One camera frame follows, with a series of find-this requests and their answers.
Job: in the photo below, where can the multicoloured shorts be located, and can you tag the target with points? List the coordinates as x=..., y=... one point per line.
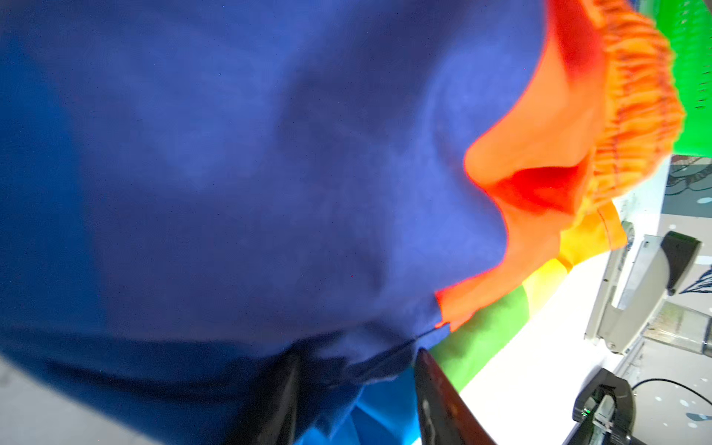
x=191, y=191

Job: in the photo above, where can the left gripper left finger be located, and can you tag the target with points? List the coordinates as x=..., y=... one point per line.
x=272, y=410

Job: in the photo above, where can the green plastic basket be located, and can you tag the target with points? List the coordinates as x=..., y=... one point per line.
x=687, y=26

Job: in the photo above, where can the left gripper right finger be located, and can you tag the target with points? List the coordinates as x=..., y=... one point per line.
x=444, y=418

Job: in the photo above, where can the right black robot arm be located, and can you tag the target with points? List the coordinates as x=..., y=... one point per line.
x=605, y=412

